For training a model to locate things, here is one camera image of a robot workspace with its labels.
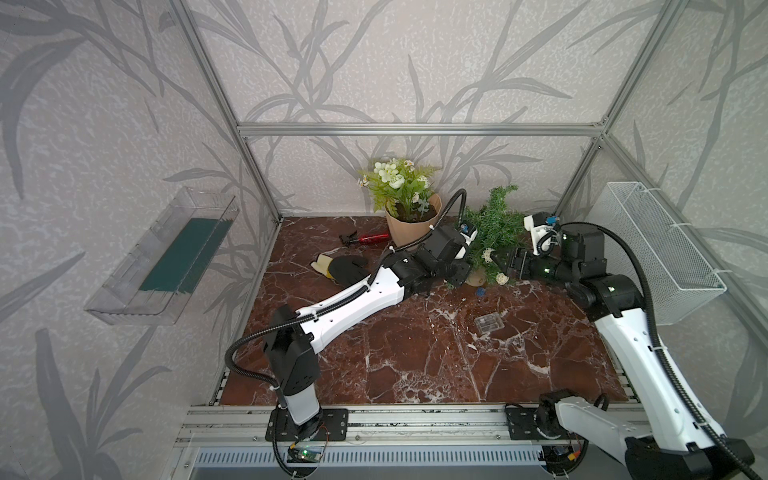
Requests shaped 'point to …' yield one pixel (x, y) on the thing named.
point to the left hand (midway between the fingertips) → (466, 262)
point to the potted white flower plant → (401, 189)
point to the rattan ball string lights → (501, 278)
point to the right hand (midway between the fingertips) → (499, 253)
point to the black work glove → (344, 269)
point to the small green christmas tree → (500, 228)
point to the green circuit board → (305, 455)
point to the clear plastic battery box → (488, 323)
